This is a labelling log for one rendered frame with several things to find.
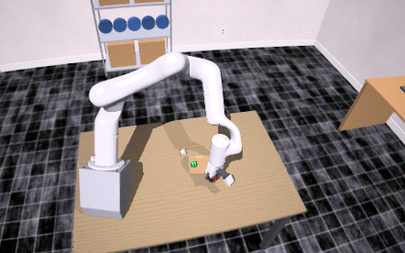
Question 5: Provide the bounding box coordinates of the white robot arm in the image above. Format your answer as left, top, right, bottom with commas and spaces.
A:
88, 51, 242, 171

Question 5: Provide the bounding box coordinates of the peach flat mat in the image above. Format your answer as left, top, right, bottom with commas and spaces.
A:
189, 155, 209, 174

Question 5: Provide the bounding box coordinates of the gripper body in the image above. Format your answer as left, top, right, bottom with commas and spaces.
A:
205, 162, 224, 178

